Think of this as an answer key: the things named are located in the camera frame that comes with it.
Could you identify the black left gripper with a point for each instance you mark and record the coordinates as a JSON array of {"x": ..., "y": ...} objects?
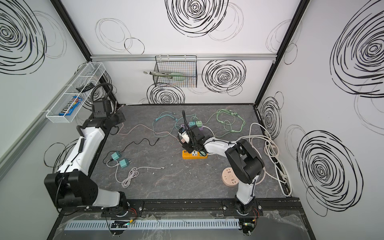
[{"x": 112, "y": 118}]

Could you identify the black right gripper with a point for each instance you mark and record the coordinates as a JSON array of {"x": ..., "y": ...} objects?
[{"x": 192, "y": 141}]

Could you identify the orange power strip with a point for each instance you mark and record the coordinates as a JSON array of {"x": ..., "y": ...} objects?
[{"x": 193, "y": 155}]

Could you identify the light green charger adapter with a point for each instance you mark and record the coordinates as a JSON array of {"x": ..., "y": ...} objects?
[{"x": 199, "y": 124}]

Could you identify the purple power strip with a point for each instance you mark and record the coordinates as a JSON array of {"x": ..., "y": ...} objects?
[{"x": 200, "y": 128}]

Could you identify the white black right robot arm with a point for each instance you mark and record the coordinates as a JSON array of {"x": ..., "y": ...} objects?
[{"x": 242, "y": 157}]

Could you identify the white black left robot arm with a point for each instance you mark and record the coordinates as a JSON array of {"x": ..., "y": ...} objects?
[{"x": 71, "y": 185}]

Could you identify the blue candy packet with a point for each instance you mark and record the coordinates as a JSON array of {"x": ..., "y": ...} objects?
[{"x": 71, "y": 106}]

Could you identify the round pink power socket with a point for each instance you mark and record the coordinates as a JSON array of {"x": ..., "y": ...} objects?
[{"x": 229, "y": 178}]

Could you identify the green tongs in basket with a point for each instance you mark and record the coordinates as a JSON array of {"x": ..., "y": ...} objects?
[{"x": 166, "y": 78}]

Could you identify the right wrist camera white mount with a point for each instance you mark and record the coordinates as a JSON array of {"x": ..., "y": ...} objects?
[{"x": 184, "y": 137}]

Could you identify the white wire wall shelf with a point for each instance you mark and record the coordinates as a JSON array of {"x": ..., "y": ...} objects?
[{"x": 87, "y": 73}]

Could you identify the black wire wall basket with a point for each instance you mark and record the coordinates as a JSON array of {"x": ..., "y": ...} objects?
[{"x": 176, "y": 70}]

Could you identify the white slotted cable duct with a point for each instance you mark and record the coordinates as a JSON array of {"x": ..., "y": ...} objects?
[{"x": 116, "y": 225}]

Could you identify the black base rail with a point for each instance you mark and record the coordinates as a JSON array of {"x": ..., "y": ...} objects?
[{"x": 226, "y": 207}]

